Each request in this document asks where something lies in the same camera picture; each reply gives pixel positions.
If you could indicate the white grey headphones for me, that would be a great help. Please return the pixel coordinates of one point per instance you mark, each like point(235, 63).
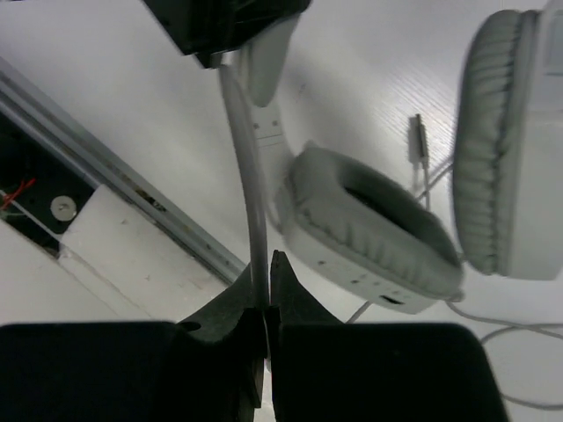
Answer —
point(367, 234)

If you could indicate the aluminium rail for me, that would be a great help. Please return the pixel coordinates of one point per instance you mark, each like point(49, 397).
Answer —
point(54, 129)

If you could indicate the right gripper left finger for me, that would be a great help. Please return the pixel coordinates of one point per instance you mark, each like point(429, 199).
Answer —
point(231, 330)

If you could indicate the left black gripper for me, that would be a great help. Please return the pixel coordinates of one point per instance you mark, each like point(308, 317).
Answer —
point(209, 28)

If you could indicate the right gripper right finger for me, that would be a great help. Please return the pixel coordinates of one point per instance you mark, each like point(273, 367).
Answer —
point(294, 313)

